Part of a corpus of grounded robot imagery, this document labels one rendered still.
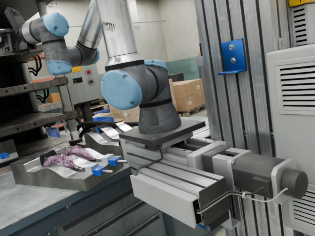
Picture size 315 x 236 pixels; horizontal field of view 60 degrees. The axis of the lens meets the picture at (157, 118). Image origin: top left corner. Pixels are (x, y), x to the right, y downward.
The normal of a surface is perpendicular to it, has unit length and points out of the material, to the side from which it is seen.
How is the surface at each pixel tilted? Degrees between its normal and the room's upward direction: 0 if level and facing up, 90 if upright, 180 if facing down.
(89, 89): 90
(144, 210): 90
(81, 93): 90
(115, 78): 98
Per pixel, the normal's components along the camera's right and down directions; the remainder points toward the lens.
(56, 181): -0.48, 0.26
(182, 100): -0.67, 0.26
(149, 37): 0.62, 0.04
